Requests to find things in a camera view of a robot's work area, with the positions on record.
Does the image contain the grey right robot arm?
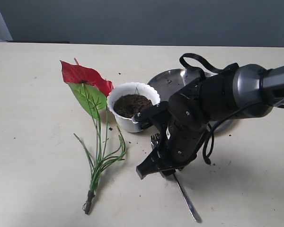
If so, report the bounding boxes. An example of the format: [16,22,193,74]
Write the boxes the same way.
[134,64,284,178]

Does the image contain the red artificial anthurium plant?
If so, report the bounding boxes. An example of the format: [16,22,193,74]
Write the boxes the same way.
[60,61,126,215]

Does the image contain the metal fork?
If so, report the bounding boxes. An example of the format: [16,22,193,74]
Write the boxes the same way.
[151,133,202,223]

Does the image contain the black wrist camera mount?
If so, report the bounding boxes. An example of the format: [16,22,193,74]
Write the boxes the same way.
[132,101,170,131]

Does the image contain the white scalloped flower pot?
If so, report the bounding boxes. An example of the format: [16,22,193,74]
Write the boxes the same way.
[107,82,160,133]

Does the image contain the round steel plate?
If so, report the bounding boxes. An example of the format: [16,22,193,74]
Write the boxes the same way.
[148,69,238,133]

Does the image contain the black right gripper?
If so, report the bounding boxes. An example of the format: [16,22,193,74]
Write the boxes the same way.
[136,93,210,181]

